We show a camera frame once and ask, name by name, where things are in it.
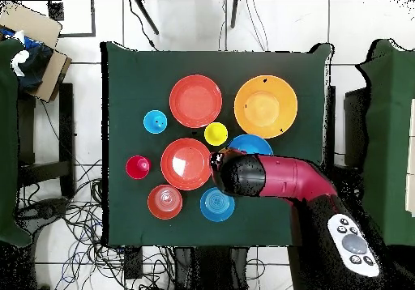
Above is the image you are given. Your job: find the large blue bowl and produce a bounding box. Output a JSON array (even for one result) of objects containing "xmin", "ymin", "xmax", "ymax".
[{"xmin": 227, "ymin": 134, "xmax": 274, "ymax": 157}]

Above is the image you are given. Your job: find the yellow cup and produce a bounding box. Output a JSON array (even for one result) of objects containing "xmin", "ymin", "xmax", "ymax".
[{"xmin": 203, "ymin": 122, "xmax": 229, "ymax": 147}]

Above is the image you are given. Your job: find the wide red-orange bowl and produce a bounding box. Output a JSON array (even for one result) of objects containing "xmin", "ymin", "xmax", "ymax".
[
  {"xmin": 160, "ymin": 137, "xmax": 214, "ymax": 191},
  {"xmin": 169, "ymin": 74, "xmax": 224, "ymax": 130}
]

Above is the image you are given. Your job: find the small blue bowl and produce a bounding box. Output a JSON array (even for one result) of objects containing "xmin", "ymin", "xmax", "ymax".
[{"xmin": 199, "ymin": 186, "xmax": 236, "ymax": 223}]

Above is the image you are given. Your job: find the small red-orange bowl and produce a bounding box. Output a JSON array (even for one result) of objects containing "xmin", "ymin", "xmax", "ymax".
[{"xmin": 147, "ymin": 184, "xmax": 183, "ymax": 220}]

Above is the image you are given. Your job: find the blue cup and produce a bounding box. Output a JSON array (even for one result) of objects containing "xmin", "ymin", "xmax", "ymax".
[{"xmin": 143, "ymin": 109, "xmax": 169, "ymax": 135}]

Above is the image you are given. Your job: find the large orange bowl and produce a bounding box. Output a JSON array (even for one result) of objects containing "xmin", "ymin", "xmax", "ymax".
[{"xmin": 233, "ymin": 75, "xmax": 298, "ymax": 140}]

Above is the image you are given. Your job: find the red cup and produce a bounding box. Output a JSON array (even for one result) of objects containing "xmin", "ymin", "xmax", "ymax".
[{"xmin": 125, "ymin": 155, "xmax": 152, "ymax": 181}]

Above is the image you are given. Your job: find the dark green tablecloth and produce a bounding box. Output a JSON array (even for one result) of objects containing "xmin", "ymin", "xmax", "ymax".
[{"xmin": 100, "ymin": 41, "xmax": 335, "ymax": 250}]

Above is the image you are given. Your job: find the black power strip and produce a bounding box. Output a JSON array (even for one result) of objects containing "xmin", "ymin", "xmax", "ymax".
[{"xmin": 123, "ymin": 246, "xmax": 144, "ymax": 280}]

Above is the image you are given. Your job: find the black chair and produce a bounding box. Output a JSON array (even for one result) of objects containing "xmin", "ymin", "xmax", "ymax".
[{"xmin": 343, "ymin": 87, "xmax": 370, "ymax": 168}]

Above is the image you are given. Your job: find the black tripod leg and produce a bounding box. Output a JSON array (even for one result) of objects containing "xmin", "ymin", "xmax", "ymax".
[
  {"xmin": 230, "ymin": 0, "xmax": 239, "ymax": 29},
  {"xmin": 134, "ymin": 0, "xmax": 160, "ymax": 36}
]

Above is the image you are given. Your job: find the green cloth side table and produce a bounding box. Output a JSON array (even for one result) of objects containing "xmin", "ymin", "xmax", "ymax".
[
  {"xmin": 354, "ymin": 38, "xmax": 415, "ymax": 247},
  {"xmin": 0, "ymin": 38, "xmax": 33, "ymax": 248}
]

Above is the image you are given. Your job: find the blue and white cloth bundle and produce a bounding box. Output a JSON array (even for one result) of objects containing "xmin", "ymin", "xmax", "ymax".
[{"xmin": 0, "ymin": 27, "xmax": 54, "ymax": 92}]

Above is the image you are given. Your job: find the cardboard box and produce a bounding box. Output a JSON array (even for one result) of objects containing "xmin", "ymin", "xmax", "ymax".
[{"xmin": 0, "ymin": 1, "xmax": 73, "ymax": 104}]

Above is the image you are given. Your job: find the tangle of floor cables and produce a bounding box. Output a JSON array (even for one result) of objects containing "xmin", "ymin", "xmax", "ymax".
[{"xmin": 19, "ymin": 158, "xmax": 178, "ymax": 290}]

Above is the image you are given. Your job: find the black floor cable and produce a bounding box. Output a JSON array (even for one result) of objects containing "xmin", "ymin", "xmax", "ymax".
[{"xmin": 128, "ymin": 0, "xmax": 159, "ymax": 51}]

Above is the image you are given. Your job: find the black pedestal leg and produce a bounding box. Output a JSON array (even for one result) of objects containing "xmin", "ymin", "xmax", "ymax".
[{"xmin": 15, "ymin": 197, "xmax": 71, "ymax": 236}]

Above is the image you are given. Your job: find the black metal frame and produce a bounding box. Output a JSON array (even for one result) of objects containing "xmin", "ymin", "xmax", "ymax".
[{"xmin": 47, "ymin": 0, "xmax": 97, "ymax": 39}]

